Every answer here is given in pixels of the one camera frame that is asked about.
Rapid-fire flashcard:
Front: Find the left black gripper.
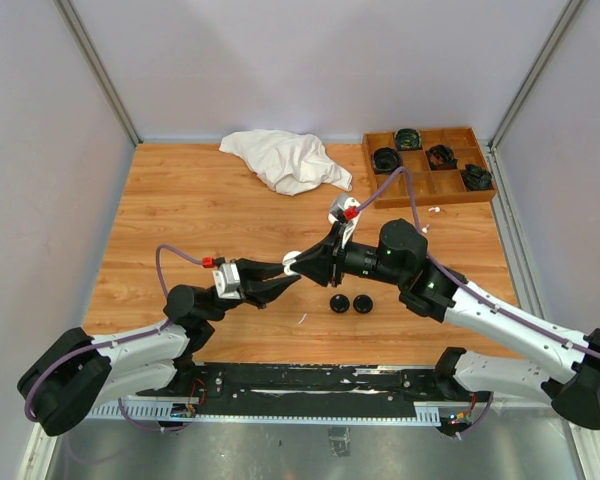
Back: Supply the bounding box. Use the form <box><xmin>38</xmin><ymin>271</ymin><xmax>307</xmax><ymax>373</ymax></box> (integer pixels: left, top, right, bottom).
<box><xmin>201</xmin><ymin>259</ymin><xmax>302</xmax><ymax>321</ymax></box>

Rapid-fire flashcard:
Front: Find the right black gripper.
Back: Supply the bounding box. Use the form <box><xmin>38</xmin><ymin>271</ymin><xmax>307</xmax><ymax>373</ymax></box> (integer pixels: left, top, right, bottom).
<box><xmin>290</xmin><ymin>220</ymin><xmax>407</xmax><ymax>287</ymax></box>

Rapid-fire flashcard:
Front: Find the black charging case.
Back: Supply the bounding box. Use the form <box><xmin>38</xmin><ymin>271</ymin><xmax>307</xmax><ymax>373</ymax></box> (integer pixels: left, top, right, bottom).
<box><xmin>353</xmin><ymin>294</ymin><xmax>374</xmax><ymax>314</ymax></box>
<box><xmin>329</xmin><ymin>294</ymin><xmax>350</xmax><ymax>314</ymax></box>

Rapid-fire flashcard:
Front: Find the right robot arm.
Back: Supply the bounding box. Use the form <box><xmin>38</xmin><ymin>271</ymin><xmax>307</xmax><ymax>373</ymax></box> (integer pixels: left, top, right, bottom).
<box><xmin>283</xmin><ymin>219</ymin><xmax>600</xmax><ymax>430</ymax></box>

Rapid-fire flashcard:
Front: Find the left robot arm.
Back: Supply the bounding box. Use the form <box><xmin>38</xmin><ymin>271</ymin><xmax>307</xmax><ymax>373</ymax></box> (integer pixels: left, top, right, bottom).
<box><xmin>17</xmin><ymin>259</ymin><xmax>300</xmax><ymax>436</ymax></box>

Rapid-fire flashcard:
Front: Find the white crumpled cloth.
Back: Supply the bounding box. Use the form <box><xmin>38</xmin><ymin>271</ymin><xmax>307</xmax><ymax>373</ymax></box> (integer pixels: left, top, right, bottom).
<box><xmin>219</xmin><ymin>129</ymin><xmax>353</xmax><ymax>196</ymax></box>

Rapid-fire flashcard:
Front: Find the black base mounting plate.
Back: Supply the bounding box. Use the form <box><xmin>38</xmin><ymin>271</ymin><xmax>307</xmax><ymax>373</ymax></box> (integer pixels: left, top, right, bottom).
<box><xmin>138</xmin><ymin>363</ymin><xmax>489</xmax><ymax>421</ymax></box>

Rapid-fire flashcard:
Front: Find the wooden compartment tray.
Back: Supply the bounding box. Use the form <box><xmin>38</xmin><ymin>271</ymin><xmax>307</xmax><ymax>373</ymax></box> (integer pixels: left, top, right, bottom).
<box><xmin>362</xmin><ymin>127</ymin><xmax>497</xmax><ymax>209</ymax></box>

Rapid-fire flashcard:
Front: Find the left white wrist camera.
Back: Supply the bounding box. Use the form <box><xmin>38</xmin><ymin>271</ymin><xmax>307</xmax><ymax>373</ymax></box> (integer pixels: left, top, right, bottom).
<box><xmin>213</xmin><ymin>262</ymin><xmax>242</xmax><ymax>300</ymax></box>

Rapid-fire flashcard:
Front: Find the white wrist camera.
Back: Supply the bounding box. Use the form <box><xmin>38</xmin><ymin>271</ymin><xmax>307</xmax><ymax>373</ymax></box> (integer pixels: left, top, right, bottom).
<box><xmin>328</xmin><ymin>193</ymin><xmax>360</xmax><ymax>246</ymax></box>
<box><xmin>213</xmin><ymin>262</ymin><xmax>242</xmax><ymax>300</ymax></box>

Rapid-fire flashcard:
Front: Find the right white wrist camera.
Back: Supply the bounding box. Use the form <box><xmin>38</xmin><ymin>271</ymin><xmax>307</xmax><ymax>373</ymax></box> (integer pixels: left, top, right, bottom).
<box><xmin>328</xmin><ymin>193</ymin><xmax>360</xmax><ymax>246</ymax></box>

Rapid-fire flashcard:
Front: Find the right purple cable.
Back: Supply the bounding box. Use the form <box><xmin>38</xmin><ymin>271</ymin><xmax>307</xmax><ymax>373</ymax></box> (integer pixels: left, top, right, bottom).
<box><xmin>343</xmin><ymin>166</ymin><xmax>600</xmax><ymax>371</ymax></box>

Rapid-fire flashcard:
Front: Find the purple cable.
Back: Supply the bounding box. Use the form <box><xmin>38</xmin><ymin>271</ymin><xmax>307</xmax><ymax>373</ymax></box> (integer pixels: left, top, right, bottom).
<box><xmin>343</xmin><ymin>166</ymin><xmax>600</xmax><ymax>371</ymax></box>
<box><xmin>23</xmin><ymin>243</ymin><xmax>216</xmax><ymax>424</ymax></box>

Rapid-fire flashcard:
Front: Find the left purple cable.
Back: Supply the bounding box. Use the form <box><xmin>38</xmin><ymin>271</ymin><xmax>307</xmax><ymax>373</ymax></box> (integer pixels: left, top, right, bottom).
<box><xmin>23</xmin><ymin>243</ymin><xmax>216</xmax><ymax>424</ymax></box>

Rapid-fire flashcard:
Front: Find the black coiled strap left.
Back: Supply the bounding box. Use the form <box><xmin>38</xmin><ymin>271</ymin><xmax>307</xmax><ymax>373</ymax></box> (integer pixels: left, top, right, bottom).
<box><xmin>370</xmin><ymin>146</ymin><xmax>404</xmax><ymax>176</ymax></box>

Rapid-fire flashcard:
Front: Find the black coiled strap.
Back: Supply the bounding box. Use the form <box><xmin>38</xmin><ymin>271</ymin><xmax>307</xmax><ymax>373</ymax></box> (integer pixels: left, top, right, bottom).
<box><xmin>425</xmin><ymin>144</ymin><xmax>457</xmax><ymax>171</ymax></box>
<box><xmin>393</xmin><ymin>127</ymin><xmax>424</xmax><ymax>151</ymax></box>
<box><xmin>460</xmin><ymin>163</ymin><xmax>495</xmax><ymax>192</ymax></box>
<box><xmin>370</xmin><ymin>146</ymin><xmax>404</xmax><ymax>176</ymax></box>

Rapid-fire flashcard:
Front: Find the black coiled strap top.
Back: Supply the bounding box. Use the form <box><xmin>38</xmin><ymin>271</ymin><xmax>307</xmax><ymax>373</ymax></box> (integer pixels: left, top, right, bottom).
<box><xmin>393</xmin><ymin>127</ymin><xmax>424</xmax><ymax>151</ymax></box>

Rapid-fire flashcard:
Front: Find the black coiled strap middle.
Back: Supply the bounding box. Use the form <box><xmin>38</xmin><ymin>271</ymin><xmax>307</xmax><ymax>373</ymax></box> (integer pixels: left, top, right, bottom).
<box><xmin>425</xmin><ymin>144</ymin><xmax>457</xmax><ymax>171</ymax></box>

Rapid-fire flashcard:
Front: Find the black coiled strap right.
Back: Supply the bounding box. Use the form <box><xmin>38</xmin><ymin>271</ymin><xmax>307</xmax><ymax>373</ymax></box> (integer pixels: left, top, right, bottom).
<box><xmin>460</xmin><ymin>163</ymin><xmax>495</xmax><ymax>192</ymax></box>

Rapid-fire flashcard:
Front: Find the grey slotted cable duct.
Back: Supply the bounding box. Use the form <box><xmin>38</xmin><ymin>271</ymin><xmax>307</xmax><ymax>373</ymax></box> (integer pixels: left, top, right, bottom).
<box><xmin>87</xmin><ymin>400</ymin><xmax>442</xmax><ymax>427</ymax></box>

